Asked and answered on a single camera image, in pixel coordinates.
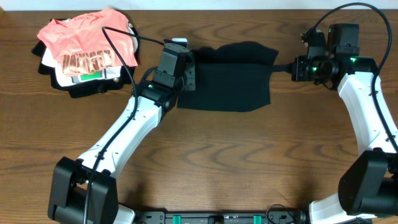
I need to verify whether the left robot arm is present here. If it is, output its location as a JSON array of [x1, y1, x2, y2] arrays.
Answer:
[[47, 38, 195, 223]]

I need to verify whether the left black cable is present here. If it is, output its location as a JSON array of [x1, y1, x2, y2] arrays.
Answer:
[[82, 26, 165, 224]]

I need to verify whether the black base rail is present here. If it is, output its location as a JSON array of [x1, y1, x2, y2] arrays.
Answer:
[[132, 208, 310, 224]]

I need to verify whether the white folded t-shirt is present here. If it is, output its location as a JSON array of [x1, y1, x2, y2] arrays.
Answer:
[[44, 28, 132, 87]]

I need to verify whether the black garment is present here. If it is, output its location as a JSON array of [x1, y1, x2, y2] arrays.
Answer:
[[177, 41, 292, 112]]

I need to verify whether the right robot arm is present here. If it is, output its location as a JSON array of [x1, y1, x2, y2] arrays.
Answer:
[[292, 24, 397, 223]]

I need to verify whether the right black cable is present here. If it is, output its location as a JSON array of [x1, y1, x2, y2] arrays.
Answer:
[[303, 2, 398, 150]]

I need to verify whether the black cable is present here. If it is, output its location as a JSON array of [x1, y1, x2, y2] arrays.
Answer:
[[303, 2, 398, 150], [82, 26, 165, 224]]

